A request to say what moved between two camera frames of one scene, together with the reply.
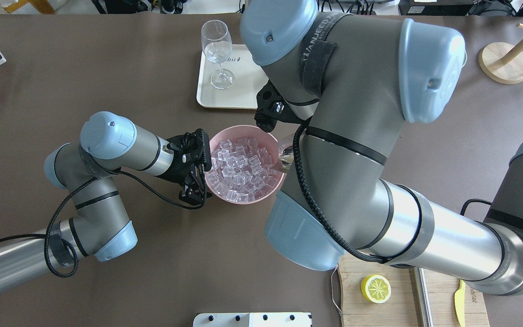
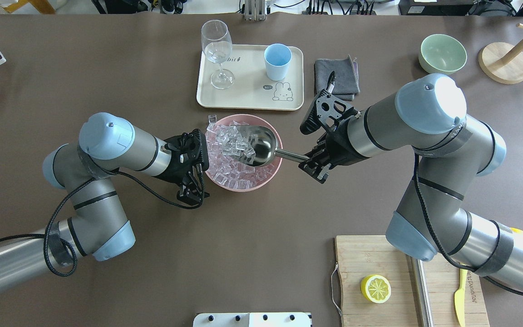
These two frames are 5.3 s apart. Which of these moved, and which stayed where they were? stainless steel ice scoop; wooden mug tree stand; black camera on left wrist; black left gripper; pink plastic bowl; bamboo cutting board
Moved: stainless steel ice scoop; pink plastic bowl
Stayed: black left gripper; bamboo cutting board; black camera on left wrist; wooden mug tree stand
